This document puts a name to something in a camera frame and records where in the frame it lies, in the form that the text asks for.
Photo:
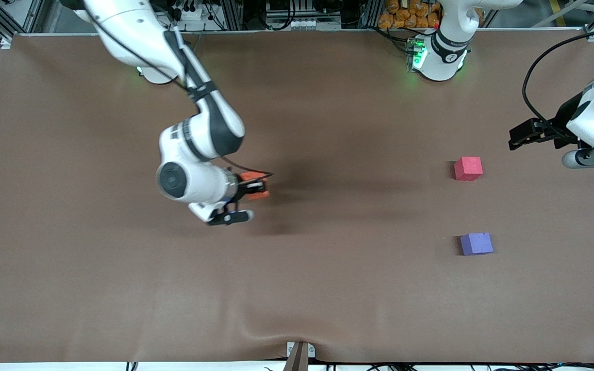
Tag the white connector row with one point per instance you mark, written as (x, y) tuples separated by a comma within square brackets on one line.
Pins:
[(302, 23)]

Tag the brown table mat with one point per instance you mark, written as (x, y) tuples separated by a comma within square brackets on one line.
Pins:
[(328, 268)]

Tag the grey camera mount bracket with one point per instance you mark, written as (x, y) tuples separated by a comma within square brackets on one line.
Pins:
[(301, 355)]

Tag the purple foam block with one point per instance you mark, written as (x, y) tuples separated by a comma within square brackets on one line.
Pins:
[(476, 243)]

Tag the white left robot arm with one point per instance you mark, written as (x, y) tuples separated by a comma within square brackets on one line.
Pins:
[(444, 56)]

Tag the pile of orange objects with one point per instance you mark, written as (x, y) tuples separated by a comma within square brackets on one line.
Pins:
[(405, 15)]

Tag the white power strip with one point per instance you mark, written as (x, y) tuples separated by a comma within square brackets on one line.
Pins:
[(196, 15)]

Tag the red foam block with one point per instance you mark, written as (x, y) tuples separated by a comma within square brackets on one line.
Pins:
[(468, 168)]

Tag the orange foam block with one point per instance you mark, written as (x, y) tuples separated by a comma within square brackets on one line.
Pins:
[(260, 196)]

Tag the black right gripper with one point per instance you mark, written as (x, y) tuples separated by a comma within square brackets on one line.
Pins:
[(240, 190)]

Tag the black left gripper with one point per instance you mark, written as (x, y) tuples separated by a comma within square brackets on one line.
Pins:
[(564, 116)]

